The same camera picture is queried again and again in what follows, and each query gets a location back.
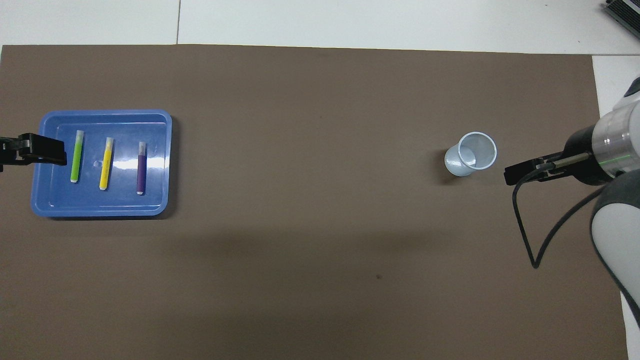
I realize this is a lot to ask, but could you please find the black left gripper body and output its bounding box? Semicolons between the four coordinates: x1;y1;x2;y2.
0;137;21;172

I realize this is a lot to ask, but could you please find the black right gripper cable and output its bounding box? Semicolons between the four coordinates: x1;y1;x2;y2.
512;165;606;269

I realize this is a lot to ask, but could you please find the purple highlighter pen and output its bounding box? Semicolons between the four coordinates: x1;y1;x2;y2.
136;141;147;195

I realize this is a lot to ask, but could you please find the green highlighter pen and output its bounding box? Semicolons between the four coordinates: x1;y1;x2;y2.
70;130;85;184

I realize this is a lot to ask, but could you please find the translucent plastic cup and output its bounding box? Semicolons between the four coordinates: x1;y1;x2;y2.
444;131;498;177

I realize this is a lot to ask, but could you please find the yellow highlighter pen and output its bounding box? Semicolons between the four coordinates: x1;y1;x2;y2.
99;137;114;191

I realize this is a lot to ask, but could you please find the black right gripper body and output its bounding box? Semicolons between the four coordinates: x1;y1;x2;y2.
536;125;613;187

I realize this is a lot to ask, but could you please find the grey ribbed device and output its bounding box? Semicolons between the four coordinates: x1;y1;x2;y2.
602;0;640;32

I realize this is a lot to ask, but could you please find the blue plastic tray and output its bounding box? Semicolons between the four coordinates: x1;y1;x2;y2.
31;109;173;219

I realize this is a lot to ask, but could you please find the brown table mat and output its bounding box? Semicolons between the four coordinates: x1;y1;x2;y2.
0;44;630;360

